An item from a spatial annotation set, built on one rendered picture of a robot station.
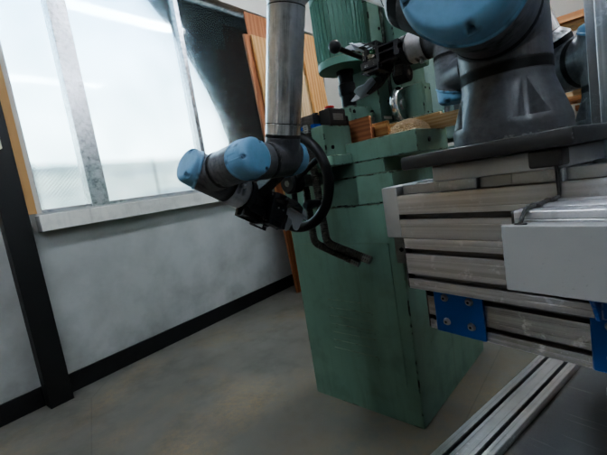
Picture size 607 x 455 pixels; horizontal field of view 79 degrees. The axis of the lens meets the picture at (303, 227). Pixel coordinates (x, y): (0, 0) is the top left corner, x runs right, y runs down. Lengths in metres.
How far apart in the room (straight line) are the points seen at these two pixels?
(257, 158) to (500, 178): 0.39
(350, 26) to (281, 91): 0.62
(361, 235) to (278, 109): 0.54
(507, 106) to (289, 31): 0.43
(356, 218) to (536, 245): 0.80
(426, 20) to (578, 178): 0.25
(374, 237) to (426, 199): 0.54
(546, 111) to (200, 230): 2.15
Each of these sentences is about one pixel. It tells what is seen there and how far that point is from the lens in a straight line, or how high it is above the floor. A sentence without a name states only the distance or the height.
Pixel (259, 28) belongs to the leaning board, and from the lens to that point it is 3.19.
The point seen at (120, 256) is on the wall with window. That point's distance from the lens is 2.20.
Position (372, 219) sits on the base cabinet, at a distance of 1.13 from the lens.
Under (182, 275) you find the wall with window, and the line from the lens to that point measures 2.38.
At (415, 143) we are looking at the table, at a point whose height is 0.86.
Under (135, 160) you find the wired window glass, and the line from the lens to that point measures 2.37.
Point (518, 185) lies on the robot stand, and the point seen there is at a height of 0.76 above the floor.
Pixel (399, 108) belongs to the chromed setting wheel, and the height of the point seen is 1.00.
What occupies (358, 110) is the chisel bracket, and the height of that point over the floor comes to 1.02.
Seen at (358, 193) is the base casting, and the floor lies 0.75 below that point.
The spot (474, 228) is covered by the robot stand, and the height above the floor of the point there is 0.70.
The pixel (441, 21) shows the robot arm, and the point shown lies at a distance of 0.45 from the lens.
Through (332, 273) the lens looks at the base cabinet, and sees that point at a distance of 1.27.
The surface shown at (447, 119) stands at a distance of 1.18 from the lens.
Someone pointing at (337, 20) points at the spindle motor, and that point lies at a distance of 1.35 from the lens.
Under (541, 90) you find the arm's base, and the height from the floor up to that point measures 0.87.
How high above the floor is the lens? 0.80
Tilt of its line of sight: 7 degrees down
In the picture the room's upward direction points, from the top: 9 degrees counter-clockwise
